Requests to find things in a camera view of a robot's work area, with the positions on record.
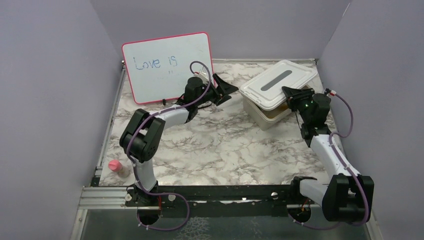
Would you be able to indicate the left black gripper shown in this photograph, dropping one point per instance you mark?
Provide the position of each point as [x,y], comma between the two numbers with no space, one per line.
[222,90]

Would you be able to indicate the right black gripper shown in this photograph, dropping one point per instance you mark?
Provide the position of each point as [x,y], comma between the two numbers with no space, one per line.
[294,95]

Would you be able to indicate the white bin lid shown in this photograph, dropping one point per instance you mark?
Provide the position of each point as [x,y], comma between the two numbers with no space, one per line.
[265,89]

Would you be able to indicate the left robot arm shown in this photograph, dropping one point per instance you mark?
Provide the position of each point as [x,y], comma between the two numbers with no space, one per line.
[141,138]

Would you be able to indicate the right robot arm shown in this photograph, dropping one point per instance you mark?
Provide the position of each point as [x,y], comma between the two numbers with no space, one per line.
[348,196]

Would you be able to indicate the beige plastic bin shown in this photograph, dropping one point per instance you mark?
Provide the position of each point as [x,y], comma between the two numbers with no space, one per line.
[265,118]

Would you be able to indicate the pink framed whiteboard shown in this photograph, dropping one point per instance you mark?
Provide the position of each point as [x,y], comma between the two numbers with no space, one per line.
[158,69]

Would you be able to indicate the pink patterned cylinder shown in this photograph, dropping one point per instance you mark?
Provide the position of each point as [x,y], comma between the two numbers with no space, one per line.
[118,168]

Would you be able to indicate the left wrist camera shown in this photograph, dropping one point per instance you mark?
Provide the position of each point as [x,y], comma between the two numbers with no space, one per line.
[204,75]

